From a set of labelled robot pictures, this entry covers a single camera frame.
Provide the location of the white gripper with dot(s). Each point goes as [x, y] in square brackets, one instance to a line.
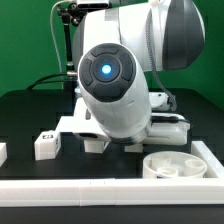
[168, 129]

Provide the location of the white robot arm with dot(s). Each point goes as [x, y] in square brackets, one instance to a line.
[118, 46]

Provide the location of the white AprilTag base sheet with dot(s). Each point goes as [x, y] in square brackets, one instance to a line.
[71, 125]

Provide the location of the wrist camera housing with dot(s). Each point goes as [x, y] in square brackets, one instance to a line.
[93, 135]

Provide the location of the white U-shaped barrier frame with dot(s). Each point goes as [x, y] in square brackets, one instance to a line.
[140, 191]

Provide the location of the rear camera on pole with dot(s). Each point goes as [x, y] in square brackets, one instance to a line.
[92, 4]

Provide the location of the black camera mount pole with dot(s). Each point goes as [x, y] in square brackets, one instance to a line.
[70, 15]

